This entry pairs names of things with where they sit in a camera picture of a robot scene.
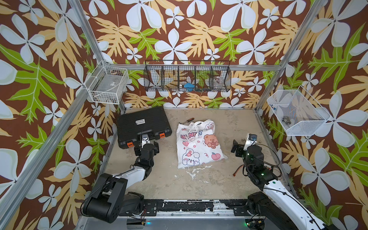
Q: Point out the white mesh basket right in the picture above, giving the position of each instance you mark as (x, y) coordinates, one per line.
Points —
(299, 113)

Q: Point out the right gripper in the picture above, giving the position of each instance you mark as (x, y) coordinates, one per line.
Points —
(240, 149)

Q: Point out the white cartoon print pouch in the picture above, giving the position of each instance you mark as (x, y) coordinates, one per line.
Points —
(197, 144)

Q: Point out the white wire basket left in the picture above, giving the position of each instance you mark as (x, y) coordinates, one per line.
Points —
(106, 83)

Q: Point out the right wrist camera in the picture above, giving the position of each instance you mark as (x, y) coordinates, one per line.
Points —
(250, 140)

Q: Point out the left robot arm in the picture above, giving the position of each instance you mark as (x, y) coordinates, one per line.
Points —
(108, 199)

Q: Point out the blue object in basket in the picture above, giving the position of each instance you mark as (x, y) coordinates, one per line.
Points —
(189, 87)

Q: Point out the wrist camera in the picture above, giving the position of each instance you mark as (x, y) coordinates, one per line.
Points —
(250, 140)
(144, 139)

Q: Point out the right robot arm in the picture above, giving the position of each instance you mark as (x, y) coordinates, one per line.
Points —
(273, 201)

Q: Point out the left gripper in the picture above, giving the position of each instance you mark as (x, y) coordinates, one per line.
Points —
(138, 150)

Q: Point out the black plastic tool case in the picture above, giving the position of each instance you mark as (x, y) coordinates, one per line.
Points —
(131, 126)

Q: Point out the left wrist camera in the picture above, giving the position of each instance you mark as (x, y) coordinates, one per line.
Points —
(144, 139)

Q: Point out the black wire basket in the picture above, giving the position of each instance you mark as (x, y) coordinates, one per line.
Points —
(172, 75)

